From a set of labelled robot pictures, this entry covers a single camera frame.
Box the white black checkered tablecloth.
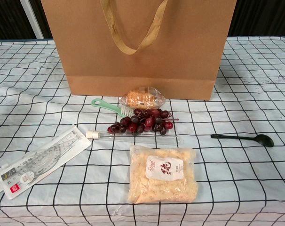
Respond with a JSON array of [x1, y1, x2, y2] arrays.
[[0, 36, 285, 226]]

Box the teal table pad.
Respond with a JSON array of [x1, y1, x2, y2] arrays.
[[0, 37, 54, 43]]

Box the white partition post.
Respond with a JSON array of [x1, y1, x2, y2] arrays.
[[20, 0, 44, 40]]

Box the green brush white bristles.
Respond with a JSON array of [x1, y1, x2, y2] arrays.
[[91, 98, 134, 118]]

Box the ruler set clear package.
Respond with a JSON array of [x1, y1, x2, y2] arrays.
[[0, 124, 92, 200]]

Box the glass test tube with cork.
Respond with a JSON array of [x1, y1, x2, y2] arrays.
[[86, 130, 183, 146]]

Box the bread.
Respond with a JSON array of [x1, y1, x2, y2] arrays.
[[118, 86, 166, 111]]

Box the clear bag yellow flakes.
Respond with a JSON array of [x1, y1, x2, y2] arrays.
[[127, 145, 199, 204]]

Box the brown paper bag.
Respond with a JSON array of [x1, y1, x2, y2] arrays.
[[40, 0, 237, 102]]

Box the black plastic spoon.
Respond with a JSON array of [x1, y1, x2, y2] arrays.
[[210, 133, 274, 148]]

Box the red grape bunch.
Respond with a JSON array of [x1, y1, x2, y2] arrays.
[[107, 107, 180, 136]]

